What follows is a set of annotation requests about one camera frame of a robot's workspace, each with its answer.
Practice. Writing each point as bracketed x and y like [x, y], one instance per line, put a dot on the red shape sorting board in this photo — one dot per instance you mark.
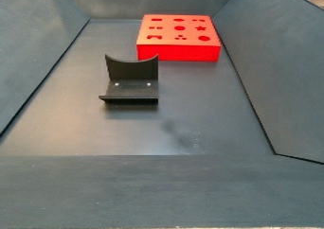
[182, 38]

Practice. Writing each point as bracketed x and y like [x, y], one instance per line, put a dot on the black curved stand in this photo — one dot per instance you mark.
[133, 81]

